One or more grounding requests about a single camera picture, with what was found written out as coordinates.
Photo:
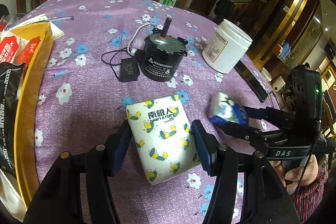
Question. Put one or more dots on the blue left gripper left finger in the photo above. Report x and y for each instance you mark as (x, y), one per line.
(118, 146)

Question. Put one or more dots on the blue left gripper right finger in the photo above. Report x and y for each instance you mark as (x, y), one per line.
(206, 145)

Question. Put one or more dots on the blue tissue packet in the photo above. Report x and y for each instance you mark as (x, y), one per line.
(223, 109)

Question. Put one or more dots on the lemon print tissue pack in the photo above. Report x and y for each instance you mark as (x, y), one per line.
(163, 137)

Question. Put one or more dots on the black snack pouch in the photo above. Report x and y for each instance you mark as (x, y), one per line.
(10, 80)

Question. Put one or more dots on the white plastic bag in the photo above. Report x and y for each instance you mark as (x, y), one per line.
(11, 198)

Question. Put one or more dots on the person right hand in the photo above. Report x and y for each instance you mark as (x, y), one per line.
(297, 176)

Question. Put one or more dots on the black smartphone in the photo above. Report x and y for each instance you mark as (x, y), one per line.
(251, 81)

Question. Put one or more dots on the black power adapter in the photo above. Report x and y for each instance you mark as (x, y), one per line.
(129, 70)

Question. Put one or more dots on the purple floral tablecloth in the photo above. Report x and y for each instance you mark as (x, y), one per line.
(81, 101)

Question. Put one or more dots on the white plastic jar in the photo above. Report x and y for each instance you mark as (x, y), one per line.
(227, 47)

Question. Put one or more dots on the black electric motor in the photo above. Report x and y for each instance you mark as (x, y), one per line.
(162, 54)

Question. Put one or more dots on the yellow cardboard box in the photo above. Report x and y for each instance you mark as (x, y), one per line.
(35, 45)

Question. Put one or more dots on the red white wipes pack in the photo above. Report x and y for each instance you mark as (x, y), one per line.
(9, 47)

